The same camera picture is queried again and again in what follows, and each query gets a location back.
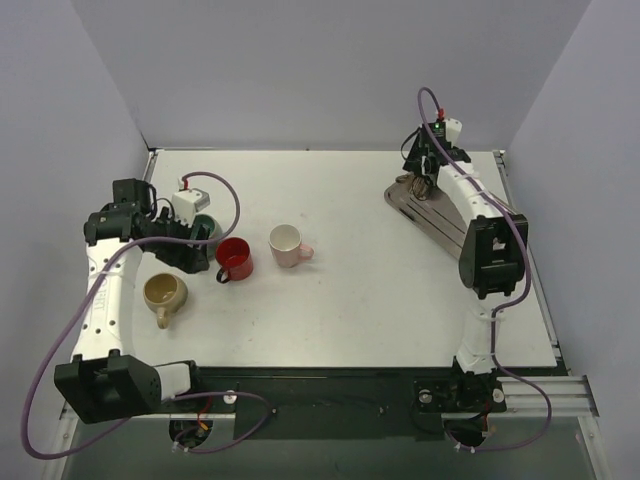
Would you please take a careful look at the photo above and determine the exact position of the brown patterned cup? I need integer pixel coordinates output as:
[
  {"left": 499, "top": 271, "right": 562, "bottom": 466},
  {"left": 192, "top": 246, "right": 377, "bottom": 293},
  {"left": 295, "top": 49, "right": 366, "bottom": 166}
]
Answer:
[{"left": 409, "top": 175, "right": 434, "bottom": 201}]

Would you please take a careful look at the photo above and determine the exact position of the metal serving tray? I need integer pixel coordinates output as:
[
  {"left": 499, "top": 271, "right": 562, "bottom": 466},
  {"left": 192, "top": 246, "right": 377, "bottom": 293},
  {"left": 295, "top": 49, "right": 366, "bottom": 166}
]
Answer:
[{"left": 384, "top": 173, "right": 472, "bottom": 260}]

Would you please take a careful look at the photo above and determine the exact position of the pink ceramic mug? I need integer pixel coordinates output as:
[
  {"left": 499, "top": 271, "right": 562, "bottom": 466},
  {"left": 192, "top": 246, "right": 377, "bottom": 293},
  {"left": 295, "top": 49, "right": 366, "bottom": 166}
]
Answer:
[{"left": 269, "top": 224, "right": 315, "bottom": 268}]

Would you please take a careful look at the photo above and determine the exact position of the green ceramic mug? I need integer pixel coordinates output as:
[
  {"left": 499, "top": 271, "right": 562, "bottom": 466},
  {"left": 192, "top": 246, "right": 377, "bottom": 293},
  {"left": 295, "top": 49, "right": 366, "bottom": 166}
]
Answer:
[{"left": 191, "top": 214, "right": 223, "bottom": 261}]

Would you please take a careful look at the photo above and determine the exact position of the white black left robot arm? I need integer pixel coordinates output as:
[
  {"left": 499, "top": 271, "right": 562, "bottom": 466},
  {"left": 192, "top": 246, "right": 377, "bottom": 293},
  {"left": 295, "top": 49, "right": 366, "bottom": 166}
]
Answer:
[{"left": 54, "top": 179, "right": 213, "bottom": 424}]

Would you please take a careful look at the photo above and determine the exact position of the beige round mug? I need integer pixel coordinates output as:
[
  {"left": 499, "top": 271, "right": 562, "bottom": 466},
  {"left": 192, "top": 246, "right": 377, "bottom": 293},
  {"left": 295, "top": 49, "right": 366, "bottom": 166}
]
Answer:
[{"left": 143, "top": 273, "right": 189, "bottom": 329}]

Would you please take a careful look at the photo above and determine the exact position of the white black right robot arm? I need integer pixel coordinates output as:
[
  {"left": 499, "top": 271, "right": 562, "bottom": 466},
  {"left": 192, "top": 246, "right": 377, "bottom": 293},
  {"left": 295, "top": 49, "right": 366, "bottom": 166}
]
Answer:
[{"left": 403, "top": 119, "right": 531, "bottom": 409}]

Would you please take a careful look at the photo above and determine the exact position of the aluminium rail frame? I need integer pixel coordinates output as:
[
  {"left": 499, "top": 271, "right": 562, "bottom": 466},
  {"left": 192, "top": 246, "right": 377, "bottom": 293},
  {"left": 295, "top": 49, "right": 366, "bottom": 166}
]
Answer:
[{"left": 73, "top": 150, "right": 594, "bottom": 418}]

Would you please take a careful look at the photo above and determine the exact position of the red mug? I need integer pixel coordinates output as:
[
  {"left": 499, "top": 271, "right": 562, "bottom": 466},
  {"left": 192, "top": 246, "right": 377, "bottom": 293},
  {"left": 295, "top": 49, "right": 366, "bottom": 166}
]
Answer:
[{"left": 215, "top": 237, "right": 254, "bottom": 284}]

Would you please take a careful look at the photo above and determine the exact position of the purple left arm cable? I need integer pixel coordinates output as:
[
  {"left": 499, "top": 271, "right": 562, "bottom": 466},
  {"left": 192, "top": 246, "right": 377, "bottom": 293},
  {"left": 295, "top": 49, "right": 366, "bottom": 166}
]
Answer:
[{"left": 20, "top": 171, "right": 276, "bottom": 459}]

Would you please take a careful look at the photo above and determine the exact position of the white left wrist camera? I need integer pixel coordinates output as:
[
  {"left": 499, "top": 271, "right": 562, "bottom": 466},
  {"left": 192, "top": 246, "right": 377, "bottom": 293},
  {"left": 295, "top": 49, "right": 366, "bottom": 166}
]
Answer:
[{"left": 170, "top": 188, "right": 210, "bottom": 225}]

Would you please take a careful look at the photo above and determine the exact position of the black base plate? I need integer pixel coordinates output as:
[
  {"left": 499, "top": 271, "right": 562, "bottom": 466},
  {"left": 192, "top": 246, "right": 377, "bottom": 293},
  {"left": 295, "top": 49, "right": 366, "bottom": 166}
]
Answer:
[{"left": 159, "top": 367, "right": 506, "bottom": 440}]

